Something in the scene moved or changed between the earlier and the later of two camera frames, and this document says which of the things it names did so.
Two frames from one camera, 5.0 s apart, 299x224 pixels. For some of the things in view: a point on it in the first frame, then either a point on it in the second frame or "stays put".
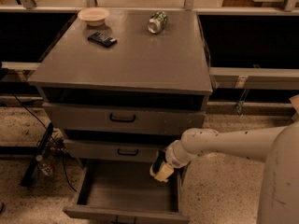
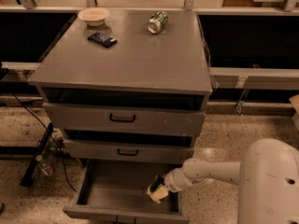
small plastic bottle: [44, 166] stays put
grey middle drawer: [113, 150] stays put
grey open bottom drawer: [126, 192] stays put
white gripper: [172, 158] -> [172, 180]
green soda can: [157, 21] stays put
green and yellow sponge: [159, 161] -> [157, 182]
